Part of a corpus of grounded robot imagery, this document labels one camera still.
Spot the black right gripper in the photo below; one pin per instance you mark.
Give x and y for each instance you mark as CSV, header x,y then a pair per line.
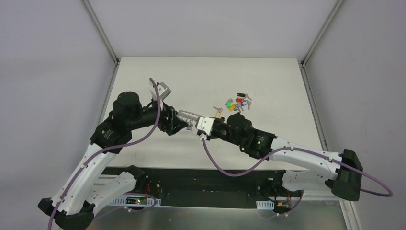
x,y
214,127

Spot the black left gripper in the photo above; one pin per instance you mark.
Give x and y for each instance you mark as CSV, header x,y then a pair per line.
x,y
169,120

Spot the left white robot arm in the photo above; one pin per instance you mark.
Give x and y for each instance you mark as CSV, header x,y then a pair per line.
x,y
76,204

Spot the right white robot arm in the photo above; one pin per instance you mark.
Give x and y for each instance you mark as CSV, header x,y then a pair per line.
x,y
337,172

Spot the yellow tagged key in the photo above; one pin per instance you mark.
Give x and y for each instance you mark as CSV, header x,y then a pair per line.
x,y
218,112

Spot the yellow capped key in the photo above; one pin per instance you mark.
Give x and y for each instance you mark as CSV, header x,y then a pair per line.
x,y
236,107

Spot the green tagged key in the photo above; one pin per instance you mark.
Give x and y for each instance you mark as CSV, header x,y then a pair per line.
x,y
229,103

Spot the red tagged key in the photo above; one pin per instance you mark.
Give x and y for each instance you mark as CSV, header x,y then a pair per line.
x,y
239,100

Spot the blue tagged key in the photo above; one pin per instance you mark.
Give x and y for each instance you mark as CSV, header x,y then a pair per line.
x,y
246,104

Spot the black tagged key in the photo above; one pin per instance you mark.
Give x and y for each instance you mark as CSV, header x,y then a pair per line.
x,y
245,96

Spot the left green circuit board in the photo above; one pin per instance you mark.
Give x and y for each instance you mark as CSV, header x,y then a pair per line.
x,y
137,200

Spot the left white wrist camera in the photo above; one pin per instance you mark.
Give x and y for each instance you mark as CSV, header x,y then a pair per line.
x,y
163,90

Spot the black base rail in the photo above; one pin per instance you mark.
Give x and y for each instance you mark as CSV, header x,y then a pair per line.
x,y
211,188

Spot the left white slotted bracket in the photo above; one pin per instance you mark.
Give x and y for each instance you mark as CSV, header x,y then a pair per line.
x,y
121,201

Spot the white slotted bracket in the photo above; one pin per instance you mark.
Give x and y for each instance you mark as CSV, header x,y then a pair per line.
x,y
265,205
121,201

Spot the right white slotted bracket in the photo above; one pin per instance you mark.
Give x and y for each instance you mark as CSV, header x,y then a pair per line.
x,y
265,205

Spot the left aluminium frame post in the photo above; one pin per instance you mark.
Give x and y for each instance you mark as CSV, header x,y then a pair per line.
x,y
100,31

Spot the aluminium frame post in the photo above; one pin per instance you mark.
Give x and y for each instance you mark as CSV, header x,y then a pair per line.
x,y
322,31
100,31

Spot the right aluminium frame post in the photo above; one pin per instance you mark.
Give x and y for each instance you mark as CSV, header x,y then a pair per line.
x,y
322,31

